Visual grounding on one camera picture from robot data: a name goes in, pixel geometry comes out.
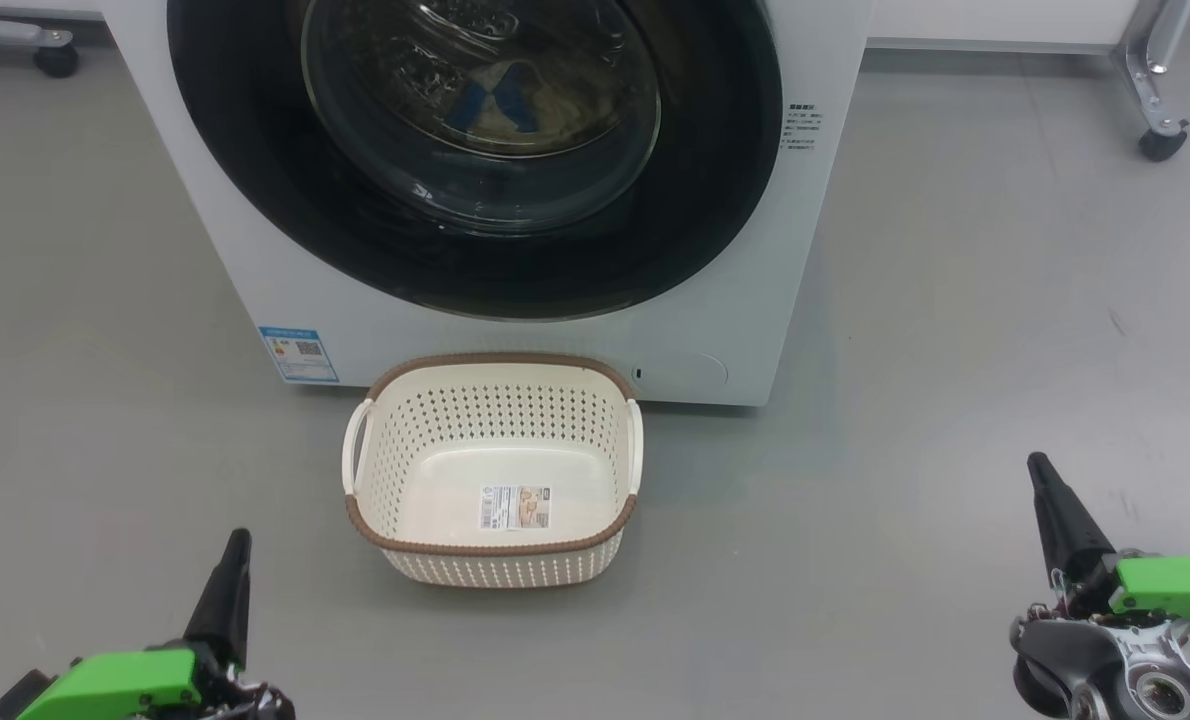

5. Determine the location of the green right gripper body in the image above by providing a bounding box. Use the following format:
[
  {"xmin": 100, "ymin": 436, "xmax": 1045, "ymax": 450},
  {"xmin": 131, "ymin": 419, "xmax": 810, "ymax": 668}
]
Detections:
[{"xmin": 1050, "ymin": 553, "xmax": 1190, "ymax": 646}]

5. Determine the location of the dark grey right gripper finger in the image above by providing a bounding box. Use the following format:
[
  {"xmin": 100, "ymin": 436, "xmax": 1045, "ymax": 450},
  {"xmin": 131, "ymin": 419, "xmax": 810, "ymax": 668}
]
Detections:
[{"xmin": 1027, "ymin": 452, "xmax": 1118, "ymax": 601}]

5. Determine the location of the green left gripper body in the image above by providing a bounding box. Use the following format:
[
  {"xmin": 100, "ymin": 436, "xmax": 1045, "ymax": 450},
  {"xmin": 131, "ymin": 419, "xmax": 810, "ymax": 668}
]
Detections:
[{"xmin": 15, "ymin": 646, "xmax": 296, "ymax": 720}]

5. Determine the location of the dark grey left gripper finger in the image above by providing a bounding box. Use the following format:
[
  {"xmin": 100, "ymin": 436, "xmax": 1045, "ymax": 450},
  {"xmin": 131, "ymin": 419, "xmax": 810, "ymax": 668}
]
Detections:
[{"xmin": 183, "ymin": 528, "xmax": 254, "ymax": 673}]

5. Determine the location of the round grey glass washer door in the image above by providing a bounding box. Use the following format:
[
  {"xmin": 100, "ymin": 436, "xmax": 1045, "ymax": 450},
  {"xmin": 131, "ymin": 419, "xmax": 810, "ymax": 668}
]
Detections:
[{"xmin": 167, "ymin": 0, "xmax": 784, "ymax": 321}]

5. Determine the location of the cream perforated laundry basket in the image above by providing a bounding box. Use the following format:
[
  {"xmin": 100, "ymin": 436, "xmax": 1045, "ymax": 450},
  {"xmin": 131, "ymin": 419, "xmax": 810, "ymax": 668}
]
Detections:
[{"xmin": 342, "ymin": 352, "xmax": 644, "ymax": 589}]

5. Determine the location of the white basket label sticker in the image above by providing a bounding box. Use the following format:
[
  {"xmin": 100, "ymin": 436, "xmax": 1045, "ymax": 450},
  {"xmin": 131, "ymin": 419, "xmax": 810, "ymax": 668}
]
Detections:
[{"xmin": 480, "ymin": 485, "xmax": 553, "ymax": 531}]

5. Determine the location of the white front-loading washing machine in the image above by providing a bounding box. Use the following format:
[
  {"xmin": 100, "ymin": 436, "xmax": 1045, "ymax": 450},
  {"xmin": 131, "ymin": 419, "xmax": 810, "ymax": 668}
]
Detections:
[{"xmin": 100, "ymin": 0, "xmax": 871, "ymax": 406}]

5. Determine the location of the blue energy label sticker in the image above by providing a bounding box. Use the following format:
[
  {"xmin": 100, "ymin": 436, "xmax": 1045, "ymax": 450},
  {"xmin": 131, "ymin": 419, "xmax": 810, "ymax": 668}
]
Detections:
[{"xmin": 258, "ymin": 325, "xmax": 339, "ymax": 385}]

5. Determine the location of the metal frame leg with caster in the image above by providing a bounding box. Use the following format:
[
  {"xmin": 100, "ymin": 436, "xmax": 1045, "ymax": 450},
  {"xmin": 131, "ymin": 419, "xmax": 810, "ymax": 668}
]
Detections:
[
  {"xmin": 0, "ymin": 5, "xmax": 81, "ymax": 79},
  {"xmin": 1115, "ymin": 0, "xmax": 1190, "ymax": 163}
]

